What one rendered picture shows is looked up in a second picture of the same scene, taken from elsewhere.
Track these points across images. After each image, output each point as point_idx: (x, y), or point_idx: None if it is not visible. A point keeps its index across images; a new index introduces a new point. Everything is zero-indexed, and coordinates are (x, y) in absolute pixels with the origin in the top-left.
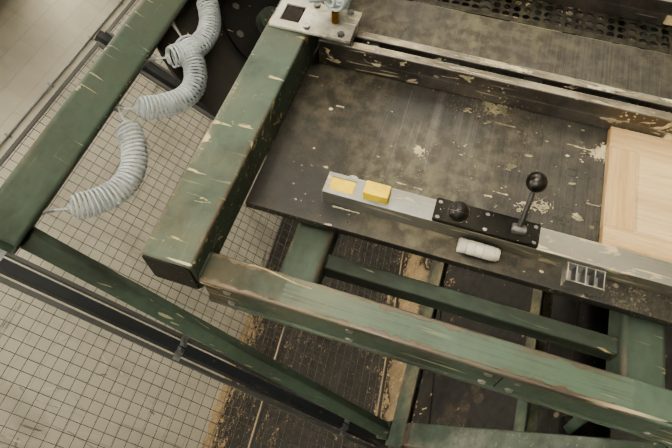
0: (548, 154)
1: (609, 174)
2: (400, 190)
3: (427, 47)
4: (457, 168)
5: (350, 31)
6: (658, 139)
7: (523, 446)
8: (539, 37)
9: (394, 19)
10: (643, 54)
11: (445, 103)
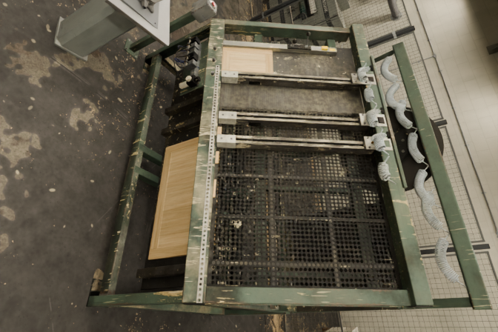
0: (287, 70)
1: (272, 65)
2: (319, 50)
3: (330, 81)
4: (307, 63)
5: (352, 75)
6: None
7: None
8: (297, 106)
9: (343, 104)
10: (264, 106)
11: None
